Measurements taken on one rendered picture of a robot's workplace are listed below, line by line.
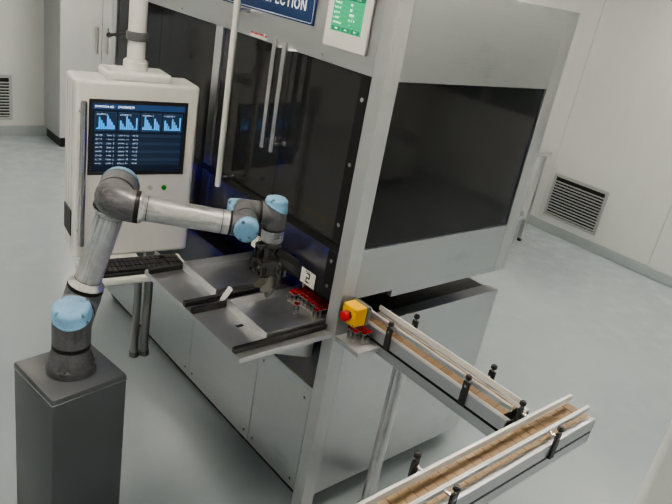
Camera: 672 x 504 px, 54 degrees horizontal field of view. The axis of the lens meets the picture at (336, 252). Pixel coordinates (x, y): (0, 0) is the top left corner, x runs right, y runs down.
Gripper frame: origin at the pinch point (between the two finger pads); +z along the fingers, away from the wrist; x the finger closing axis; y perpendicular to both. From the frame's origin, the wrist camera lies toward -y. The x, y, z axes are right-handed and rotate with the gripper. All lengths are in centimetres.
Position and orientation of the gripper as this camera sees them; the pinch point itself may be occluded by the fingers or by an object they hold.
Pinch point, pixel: (268, 293)
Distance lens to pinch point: 229.3
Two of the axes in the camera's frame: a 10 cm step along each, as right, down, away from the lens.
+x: 6.3, 4.0, -6.6
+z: -1.7, 9.1, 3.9
